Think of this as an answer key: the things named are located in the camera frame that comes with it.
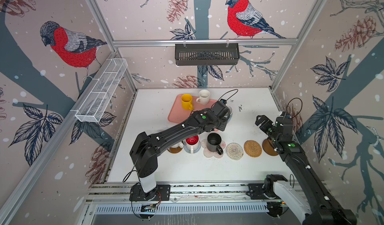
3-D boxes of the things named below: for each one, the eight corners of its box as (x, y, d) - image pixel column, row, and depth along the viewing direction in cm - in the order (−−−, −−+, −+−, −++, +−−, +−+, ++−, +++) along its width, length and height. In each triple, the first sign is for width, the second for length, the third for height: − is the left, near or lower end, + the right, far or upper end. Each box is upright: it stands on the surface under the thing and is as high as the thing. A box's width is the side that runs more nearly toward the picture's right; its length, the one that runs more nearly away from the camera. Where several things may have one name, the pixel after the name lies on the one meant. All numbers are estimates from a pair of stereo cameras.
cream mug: (197, 107, 113) (197, 97, 104) (199, 98, 119) (200, 88, 110) (206, 109, 112) (207, 99, 103) (209, 100, 118) (210, 90, 109)
